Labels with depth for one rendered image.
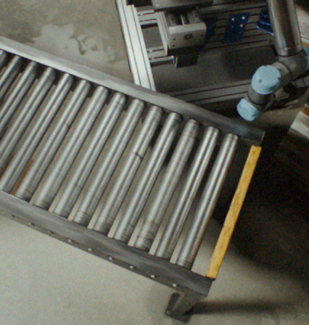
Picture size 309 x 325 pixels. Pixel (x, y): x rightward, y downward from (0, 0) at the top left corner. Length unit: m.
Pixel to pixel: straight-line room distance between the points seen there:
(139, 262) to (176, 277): 0.11
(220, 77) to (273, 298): 1.09
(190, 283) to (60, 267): 0.97
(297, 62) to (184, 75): 0.94
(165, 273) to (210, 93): 1.13
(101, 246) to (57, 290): 0.85
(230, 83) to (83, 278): 1.16
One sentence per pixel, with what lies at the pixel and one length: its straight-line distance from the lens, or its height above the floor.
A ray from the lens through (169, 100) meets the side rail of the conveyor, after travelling 1.42.
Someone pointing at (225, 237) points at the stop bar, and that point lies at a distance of 1.24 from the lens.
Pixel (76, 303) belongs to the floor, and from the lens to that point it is 2.04.
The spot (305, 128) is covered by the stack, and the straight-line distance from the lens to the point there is 1.77.
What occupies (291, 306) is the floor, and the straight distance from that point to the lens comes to 2.12.
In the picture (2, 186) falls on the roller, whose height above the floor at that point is 0.80.
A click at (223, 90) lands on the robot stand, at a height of 0.23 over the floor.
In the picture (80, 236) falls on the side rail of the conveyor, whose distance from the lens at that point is 1.26.
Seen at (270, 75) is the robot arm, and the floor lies 0.99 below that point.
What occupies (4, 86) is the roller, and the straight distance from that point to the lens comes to 1.53.
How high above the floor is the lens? 2.01
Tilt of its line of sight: 66 degrees down
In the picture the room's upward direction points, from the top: 3 degrees clockwise
